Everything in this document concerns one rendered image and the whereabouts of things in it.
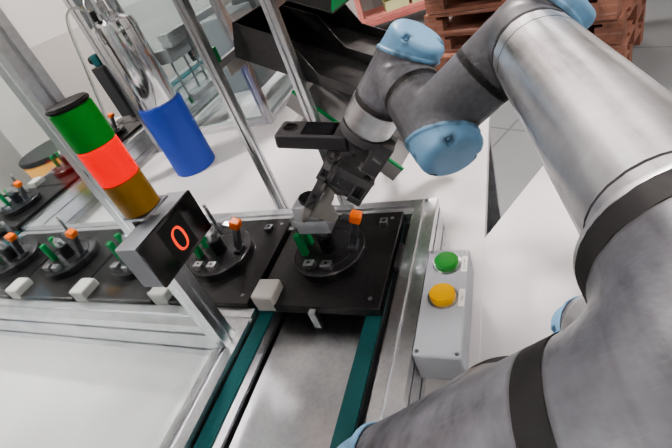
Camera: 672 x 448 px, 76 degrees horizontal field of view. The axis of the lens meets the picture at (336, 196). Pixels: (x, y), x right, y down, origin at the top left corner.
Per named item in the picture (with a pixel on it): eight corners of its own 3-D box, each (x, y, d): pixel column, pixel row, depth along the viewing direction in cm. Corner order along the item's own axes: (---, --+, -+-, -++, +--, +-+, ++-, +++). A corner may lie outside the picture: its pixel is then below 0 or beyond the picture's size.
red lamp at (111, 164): (146, 163, 55) (124, 130, 52) (121, 187, 51) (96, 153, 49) (119, 167, 57) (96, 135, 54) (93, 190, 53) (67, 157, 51)
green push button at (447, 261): (460, 258, 74) (458, 250, 73) (459, 276, 71) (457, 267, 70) (437, 258, 75) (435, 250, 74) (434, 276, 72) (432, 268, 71)
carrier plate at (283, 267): (406, 218, 87) (403, 210, 86) (382, 317, 69) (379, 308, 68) (301, 223, 97) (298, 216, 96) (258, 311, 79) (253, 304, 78)
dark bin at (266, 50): (383, 69, 90) (389, 35, 85) (358, 99, 82) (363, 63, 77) (269, 33, 97) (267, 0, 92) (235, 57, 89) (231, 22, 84)
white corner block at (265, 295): (288, 292, 81) (280, 278, 78) (279, 312, 77) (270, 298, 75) (267, 292, 83) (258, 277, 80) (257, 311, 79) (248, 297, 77)
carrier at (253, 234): (296, 224, 97) (274, 180, 90) (251, 311, 80) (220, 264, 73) (211, 228, 107) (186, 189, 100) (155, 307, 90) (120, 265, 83)
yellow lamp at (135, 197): (167, 193, 58) (147, 164, 55) (144, 218, 54) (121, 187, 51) (140, 196, 60) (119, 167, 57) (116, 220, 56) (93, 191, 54)
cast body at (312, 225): (338, 217, 78) (326, 186, 74) (331, 233, 75) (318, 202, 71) (297, 218, 81) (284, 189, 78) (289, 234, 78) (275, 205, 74)
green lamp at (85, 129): (124, 129, 52) (99, 93, 50) (95, 152, 49) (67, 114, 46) (96, 135, 54) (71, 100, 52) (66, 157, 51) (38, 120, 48)
